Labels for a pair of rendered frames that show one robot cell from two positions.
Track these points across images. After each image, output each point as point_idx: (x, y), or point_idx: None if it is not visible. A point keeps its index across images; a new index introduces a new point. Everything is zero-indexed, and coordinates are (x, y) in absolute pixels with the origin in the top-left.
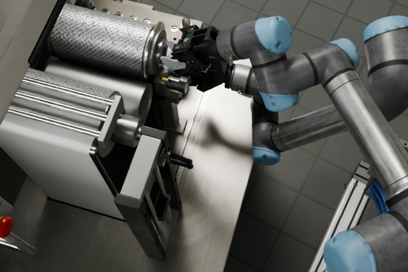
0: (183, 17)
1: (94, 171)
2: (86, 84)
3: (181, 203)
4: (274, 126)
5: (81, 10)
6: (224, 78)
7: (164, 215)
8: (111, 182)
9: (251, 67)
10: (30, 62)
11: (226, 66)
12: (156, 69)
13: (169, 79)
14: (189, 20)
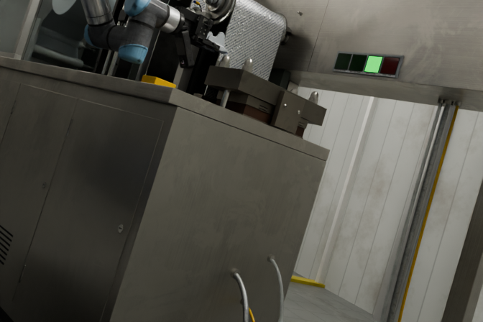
0: (258, 76)
1: None
2: None
3: (114, 72)
4: (112, 14)
5: (271, 11)
6: None
7: (120, 14)
8: (159, 30)
9: (169, 8)
10: None
11: None
12: (208, 12)
13: (195, 1)
14: (248, 59)
